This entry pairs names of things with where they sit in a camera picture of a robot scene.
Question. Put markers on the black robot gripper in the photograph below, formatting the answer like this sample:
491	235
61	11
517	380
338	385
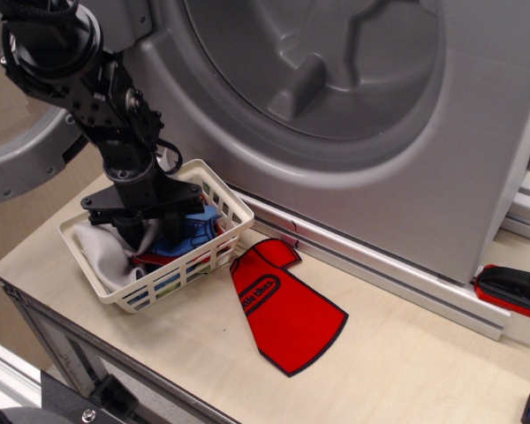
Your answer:
140	191

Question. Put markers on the grey cloth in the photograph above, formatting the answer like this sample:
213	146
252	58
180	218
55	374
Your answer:
110	256

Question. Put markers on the white plastic laundry basket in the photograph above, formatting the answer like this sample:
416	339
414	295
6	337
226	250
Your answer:
236	217

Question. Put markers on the red shirt cloth cutout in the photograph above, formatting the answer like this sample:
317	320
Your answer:
293	324

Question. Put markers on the grey toy washing machine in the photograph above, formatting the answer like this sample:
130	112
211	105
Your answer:
402	125

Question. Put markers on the grey round washer door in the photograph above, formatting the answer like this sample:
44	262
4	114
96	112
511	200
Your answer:
39	154

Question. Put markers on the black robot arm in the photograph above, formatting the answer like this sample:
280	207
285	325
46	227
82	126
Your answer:
53	52

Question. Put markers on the blue jeans cloth piece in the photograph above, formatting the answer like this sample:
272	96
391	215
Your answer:
195	231

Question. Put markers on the aluminium rail under washer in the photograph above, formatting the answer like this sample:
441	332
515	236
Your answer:
438	294

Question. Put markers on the aluminium table frame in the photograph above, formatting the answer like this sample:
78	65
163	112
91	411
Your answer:
101	373

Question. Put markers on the black metal bracket with bolt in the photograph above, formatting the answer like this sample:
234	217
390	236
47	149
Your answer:
84	402

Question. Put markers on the red cloth in basket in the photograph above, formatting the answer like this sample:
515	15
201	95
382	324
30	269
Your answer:
153	259

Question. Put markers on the red and black clamp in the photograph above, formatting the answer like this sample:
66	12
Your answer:
504	287

